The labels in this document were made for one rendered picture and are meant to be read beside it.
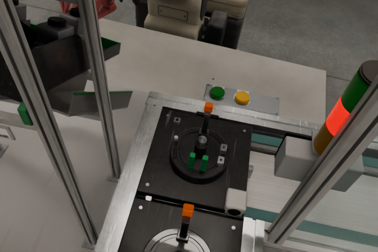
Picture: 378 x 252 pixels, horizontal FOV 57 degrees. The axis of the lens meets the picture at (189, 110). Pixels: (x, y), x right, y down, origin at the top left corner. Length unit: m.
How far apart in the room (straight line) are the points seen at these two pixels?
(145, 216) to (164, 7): 0.89
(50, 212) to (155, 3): 0.87
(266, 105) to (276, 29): 1.93
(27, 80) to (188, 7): 1.05
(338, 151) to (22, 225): 0.71
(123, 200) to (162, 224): 0.11
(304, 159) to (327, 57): 2.26
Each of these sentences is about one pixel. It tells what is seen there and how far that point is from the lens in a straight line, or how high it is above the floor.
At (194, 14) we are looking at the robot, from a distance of 1.41.
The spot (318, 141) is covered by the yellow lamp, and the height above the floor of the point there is 1.28.
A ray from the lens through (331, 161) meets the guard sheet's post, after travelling 0.51.
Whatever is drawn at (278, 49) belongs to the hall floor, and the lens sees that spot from 2.71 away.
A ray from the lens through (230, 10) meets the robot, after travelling 1.68.
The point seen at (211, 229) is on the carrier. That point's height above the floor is 0.97.
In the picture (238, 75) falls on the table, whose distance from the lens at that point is 1.19.
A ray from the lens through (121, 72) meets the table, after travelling 1.17.
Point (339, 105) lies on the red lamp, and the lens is 0.49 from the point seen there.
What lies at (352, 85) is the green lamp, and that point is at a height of 1.39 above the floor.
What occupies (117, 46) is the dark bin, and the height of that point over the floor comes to 1.21.
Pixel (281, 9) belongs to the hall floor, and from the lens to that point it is 3.12.
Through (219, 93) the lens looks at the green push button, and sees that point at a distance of 0.97.
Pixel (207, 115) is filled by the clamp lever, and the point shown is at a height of 1.07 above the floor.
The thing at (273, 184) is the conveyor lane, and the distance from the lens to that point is 0.91.
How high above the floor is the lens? 1.69
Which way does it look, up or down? 51 degrees down
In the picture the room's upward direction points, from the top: 7 degrees clockwise
